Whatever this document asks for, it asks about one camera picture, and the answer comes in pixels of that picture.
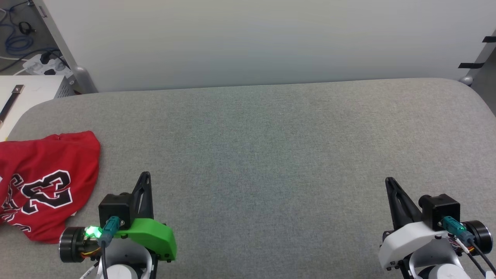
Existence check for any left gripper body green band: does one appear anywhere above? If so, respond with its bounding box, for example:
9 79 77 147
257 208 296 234
114 209 177 261

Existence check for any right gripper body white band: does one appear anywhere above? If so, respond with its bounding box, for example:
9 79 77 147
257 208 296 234
379 221 451 270

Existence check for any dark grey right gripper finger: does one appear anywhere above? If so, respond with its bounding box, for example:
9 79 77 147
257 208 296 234
387 177 423 230
385 177 396 230

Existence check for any red basketball jersey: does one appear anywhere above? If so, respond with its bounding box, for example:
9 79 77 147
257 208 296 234
0 131 101 245

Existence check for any dark flat metal bar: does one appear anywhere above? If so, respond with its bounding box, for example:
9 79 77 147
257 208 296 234
0 84 25 125

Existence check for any white power strip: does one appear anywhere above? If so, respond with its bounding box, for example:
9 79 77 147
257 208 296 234
22 53 73 76

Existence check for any white partition panel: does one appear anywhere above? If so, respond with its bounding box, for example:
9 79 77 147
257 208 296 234
33 0 496 93

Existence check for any left arm cable teal plug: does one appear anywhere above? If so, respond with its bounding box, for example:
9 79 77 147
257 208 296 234
96 216 125 279

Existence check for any arm cable teal plug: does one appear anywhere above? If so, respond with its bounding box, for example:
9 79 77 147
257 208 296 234
96 216 125 279
441 216 496 279

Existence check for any right arm cable teal plug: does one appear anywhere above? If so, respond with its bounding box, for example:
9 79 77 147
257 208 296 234
441 216 496 279

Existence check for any blue coiled cable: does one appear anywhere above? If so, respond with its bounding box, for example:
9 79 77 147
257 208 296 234
0 0 41 55

